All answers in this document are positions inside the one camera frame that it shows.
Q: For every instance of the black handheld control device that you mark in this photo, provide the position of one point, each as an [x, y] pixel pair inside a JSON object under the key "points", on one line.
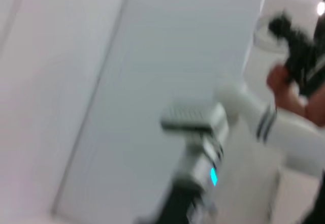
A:
{"points": [[297, 48]]}

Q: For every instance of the person's bare forearm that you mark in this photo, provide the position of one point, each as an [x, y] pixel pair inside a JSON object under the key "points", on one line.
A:
{"points": [[297, 104]]}

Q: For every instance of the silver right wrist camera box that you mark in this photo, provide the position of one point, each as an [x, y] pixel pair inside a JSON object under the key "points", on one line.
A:
{"points": [[188, 114]]}

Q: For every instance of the bright ceiling light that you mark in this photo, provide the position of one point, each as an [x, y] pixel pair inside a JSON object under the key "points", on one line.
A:
{"points": [[321, 8]]}

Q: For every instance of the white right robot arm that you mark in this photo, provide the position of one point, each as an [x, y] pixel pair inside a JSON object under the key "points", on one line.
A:
{"points": [[243, 99]]}

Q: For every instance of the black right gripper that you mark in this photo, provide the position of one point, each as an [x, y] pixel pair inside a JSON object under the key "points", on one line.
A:
{"points": [[177, 201]]}

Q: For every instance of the person's bare hand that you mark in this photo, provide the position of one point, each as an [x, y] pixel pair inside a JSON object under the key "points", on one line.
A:
{"points": [[276, 79]]}

